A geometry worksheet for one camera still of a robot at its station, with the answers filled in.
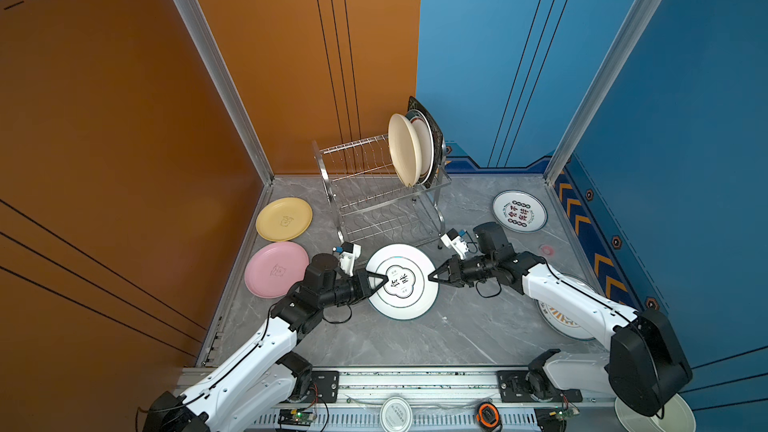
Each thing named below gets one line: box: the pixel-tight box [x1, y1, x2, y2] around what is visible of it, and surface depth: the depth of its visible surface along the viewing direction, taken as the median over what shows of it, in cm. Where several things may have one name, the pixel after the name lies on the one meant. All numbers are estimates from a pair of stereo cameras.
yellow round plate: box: [255, 197, 313, 242], surface depth 108 cm
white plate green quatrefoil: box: [365, 243, 439, 321], surface depth 77 cm
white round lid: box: [379, 396, 413, 432], surface depth 66 cm
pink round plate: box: [244, 241, 310, 299], surface depth 97 cm
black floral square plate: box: [408, 96, 444, 187], surface depth 72 cm
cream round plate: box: [388, 113, 423, 188], surface depth 73 cm
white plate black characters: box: [492, 190, 549, 233], surface depth 111 cm
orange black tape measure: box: [476, 402, 502, 432], surface depth 68 cm
